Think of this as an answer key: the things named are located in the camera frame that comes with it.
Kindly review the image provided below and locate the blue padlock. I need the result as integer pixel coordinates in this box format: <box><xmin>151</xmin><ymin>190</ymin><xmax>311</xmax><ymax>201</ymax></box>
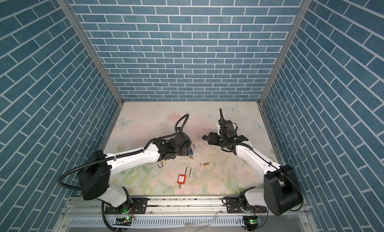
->
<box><xmin>188</xmin><ymin>144</ymin><xmax>196</xmax><ymax>159</ymax></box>

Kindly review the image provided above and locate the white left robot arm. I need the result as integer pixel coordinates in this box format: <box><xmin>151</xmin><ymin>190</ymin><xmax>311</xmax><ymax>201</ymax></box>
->
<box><xmin>77</xmin><ymin>132</ymin><xmax>192</xmax><ymax>211</ymax></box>

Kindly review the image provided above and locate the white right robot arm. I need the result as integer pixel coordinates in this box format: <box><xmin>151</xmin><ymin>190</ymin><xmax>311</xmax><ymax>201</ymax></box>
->
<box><xmin>202</xmin><ymin>119</ymin><xmax>304</xmax><ymax>216</ymax></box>

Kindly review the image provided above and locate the red safety padlock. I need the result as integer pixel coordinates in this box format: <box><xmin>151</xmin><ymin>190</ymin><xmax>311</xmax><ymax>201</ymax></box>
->
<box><xmin>177</xmin><ymin>166</ymin><xmax>192</xmax><ymax>189</ymax></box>

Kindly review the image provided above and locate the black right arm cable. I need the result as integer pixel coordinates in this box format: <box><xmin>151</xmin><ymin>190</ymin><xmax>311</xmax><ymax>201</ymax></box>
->
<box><xmin>218</xmin><ymin>108</ymin><xmax>304</xmax><ymax>212</ymax></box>

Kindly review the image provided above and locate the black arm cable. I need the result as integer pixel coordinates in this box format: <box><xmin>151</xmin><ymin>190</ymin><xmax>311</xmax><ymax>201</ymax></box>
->
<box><xmin>218</xmin><ymin>108</ymin><xmax>304</xmax><ymax>212</ymax></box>
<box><xmin>56</xmin><ymin>113</ymin><xmax>190</xmax><ymax>191</ymax></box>

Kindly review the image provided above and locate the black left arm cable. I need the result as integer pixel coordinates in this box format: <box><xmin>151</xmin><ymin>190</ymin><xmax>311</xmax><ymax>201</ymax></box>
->
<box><xmin>56</xmin><ymin>113</ymin><xmax>190</xmax><ymax>191</ymax></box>

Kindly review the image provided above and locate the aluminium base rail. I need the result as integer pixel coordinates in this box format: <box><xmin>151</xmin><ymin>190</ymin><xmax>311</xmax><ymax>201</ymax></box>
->
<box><xmin>52</xmin><ymin>195</ymin><xmax>319</xmax><ymax>232</ymax></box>

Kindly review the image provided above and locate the aluminium right corner post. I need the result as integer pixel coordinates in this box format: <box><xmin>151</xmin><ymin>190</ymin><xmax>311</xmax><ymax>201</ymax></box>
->
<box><xmin>259</xmin><ymin>0</ymin><xmax>313</xmax><ymax>106</ymax></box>

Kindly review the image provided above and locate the aluminium corner post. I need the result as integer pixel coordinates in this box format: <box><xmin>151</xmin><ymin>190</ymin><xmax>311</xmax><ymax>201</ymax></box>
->
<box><xmin>56</xmin><ymin>0</ymin><xmax>124</xmax><ymax>106</ymax></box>
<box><xmin>259</xmin><ymin>0</ymin><xmax>313</xmax><ymax>106</ymax></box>

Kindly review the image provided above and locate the aluminium left corner post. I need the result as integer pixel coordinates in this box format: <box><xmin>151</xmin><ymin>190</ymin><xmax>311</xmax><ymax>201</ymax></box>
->
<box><xmin>56</xmin><ymin>0</ymin><xmax>124</xmax><ymax>106</ymax></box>

